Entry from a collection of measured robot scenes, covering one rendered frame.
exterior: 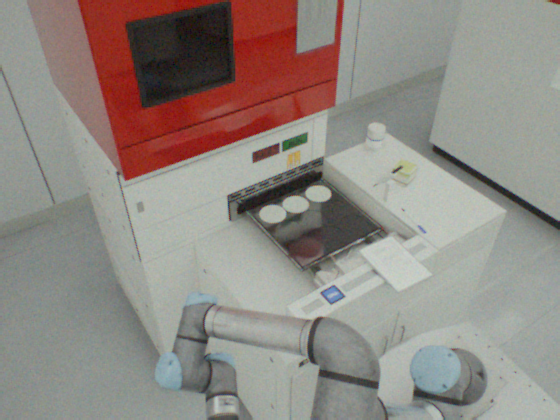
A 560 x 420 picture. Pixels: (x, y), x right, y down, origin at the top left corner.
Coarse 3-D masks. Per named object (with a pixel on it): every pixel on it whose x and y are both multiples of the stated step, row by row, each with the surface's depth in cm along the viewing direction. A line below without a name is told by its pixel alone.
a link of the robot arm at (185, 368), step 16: (176, 352) 113; (192, 352) 113; (160, 368) 112; (176, 368) 110; (192, 368) 112; (208, 368) 115; (160, 384) 111; (176, 384) 111; (192, 384) 112; (208, 384) 114
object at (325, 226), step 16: (304, 192) 199; (256, 208) 192; (320, 208) 192; (336, 208) 192; (352, 208) 192; (272, 224) 185; (288, 224) 186; (304, 224) 186; (320, 224) 186; (336, 224) 185; (352, 224) 186; (368, 224) 186; (288, 240) 179; (304, 240) 179; (320, 240) 179; (336, 240) 179; (352, 240) 179; (304, 256) 173; (320, 256) 173
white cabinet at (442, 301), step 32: (480, 256) 192; (224, 288) 177; (416, 288) 175; (448, 288) 192; (384, 320) 175; (416, 320) 191; (448, 320) 213; (256, 352) 173; (384, 352) 188; (256, 384) 189; (288, 384) 160; (256, 416) 208; (288, 416) 174
